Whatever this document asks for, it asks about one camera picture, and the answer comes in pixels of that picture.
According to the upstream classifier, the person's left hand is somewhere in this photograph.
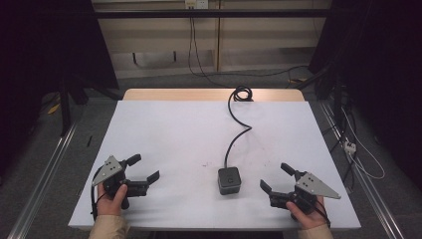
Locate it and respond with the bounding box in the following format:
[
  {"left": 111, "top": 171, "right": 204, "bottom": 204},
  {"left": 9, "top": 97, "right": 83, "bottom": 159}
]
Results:
[{"left": 96, "top": 183, "right": 128, "bottom": 217}]

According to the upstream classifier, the white table mat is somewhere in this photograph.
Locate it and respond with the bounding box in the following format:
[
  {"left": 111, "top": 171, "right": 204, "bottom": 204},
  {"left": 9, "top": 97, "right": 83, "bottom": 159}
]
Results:
[{"left": 68, "top": 100, "right": 362, "bottom": 231}]

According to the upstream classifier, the person's right hand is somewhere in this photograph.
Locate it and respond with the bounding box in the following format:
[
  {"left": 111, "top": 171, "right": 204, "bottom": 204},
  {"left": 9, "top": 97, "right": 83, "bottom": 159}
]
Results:
[{"left": 286, "top": 195, "right": 330, "bottom": 231}]

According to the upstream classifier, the black wall cable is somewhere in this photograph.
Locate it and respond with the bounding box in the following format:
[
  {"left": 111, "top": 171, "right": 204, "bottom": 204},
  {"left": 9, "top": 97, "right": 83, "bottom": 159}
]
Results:
[{"left": 187, "top": 8, "right": 311, "bottom": 89}]

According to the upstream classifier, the hand-held gripper black cable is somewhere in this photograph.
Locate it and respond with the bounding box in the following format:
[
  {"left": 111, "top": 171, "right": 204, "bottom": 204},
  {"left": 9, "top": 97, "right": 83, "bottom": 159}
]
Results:
[
  {"left": 90, "top": 166, "right": 107, "bottom": 221},
  {"left": 314, "top": 198, "right": 332, "bottom": 229}
]

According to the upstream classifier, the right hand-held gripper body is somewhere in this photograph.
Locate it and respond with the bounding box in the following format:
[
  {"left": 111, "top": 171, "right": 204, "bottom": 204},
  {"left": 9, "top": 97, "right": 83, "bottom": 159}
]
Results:
[{"left": 269, "top": 170, "right": 341, "bottom": 215}]

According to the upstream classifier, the white wall socket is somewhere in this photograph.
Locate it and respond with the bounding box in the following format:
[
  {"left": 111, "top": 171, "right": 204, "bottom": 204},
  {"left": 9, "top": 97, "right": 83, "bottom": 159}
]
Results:
[{"left": 184, "top": 0, "right": 210, "bottom": 10}]

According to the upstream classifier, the left hand-held gripper black cable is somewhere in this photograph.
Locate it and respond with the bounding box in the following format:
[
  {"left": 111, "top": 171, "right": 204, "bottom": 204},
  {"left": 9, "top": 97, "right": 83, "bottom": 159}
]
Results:
[{"left": 90, "top": 166, "right": 107, "bottom": 221}]

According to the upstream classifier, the white floor cable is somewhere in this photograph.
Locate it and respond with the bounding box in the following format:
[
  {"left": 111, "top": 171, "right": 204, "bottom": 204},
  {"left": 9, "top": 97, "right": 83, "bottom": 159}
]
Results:
[{"left": 340, "top": 107, "right": 386, "bottom": 180}]

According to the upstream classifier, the black cube charger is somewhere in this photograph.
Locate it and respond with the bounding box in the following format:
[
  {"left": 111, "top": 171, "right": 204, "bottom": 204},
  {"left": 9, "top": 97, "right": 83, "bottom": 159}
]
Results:
[{"left": 217, "top": 166, "right": 243, "bottom": 196}]

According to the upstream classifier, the black horizontal bar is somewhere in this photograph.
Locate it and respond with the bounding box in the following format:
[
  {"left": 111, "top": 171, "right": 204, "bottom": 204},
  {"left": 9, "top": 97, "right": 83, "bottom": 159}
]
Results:
[{"left": 94, "top": 8, "right": 333, "bottom": 20}]

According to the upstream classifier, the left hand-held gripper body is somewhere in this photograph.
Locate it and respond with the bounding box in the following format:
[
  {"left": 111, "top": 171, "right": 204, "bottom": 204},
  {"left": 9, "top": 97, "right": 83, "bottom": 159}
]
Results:
[{"left": 92, "top": 154, "right": 149, "bottom": 210}]

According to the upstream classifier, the aluminium floor rail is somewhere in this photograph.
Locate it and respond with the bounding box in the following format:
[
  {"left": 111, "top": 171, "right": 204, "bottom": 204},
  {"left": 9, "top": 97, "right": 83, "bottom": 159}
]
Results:
[
  {"left": 7, "top": 121, "right": 80, "bottom": 239},
  {"left": 318, "top": 101, "right": 405, "bottom": 239}
]

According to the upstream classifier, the black curtain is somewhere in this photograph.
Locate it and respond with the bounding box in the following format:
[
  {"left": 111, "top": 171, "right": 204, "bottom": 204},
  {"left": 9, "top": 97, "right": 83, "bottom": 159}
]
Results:
[
  {"left": 308, "top": 0, "right": 422, "bottom": 192},
  {"left": 0, "top": 0, "right": 119, "bottom": 178}
]

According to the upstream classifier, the right hand-held gripper black cable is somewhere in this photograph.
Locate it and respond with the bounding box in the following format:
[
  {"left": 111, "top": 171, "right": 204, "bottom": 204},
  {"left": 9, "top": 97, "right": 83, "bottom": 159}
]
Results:
[{"left": 314, "top": 198, "right": 332, "bottom": 229}]

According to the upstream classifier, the black charger cable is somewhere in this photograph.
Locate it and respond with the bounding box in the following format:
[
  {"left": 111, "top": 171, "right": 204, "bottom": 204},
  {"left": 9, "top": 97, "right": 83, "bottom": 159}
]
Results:
[{"left": 224, "top": 85, "right": 255, "bottom": 169}]

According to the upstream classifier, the black metal stand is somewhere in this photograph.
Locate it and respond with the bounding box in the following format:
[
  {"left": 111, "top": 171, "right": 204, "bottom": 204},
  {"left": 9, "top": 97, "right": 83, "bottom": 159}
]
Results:
[
  {"left": 332, "top": 75, "right": 345, "bottom": 134},
  {"left": 57, "top": 79, "right": 74, "bottom": 137}
]

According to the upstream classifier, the white power strip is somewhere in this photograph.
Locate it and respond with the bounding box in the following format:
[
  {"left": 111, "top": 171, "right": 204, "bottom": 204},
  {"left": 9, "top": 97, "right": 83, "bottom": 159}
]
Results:
[{"left": 343, "top": 140, "right": 358, "bottom": 155}]

